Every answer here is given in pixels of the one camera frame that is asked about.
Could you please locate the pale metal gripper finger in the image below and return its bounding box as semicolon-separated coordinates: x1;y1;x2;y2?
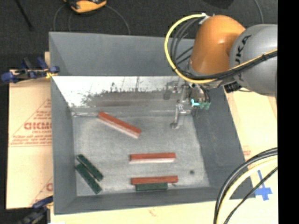
170;104;188;129
163;84;181;100

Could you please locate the red-brown flat block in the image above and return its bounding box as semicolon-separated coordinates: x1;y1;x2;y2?
97;111;142;140
128;152;177;165
130;175;179;186

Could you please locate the grey metal bin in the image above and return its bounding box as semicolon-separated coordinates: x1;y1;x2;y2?
48;31;256;214

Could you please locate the dark green flat block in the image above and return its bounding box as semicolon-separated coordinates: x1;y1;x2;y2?
135;182;169;192
74;163;103;195
76;154;104;182

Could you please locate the brown cardboard board, red print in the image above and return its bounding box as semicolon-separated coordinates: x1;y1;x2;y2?
6;51;278;210

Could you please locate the black cylinder on white bracket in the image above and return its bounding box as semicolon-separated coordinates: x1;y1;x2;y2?
223;81;242;93

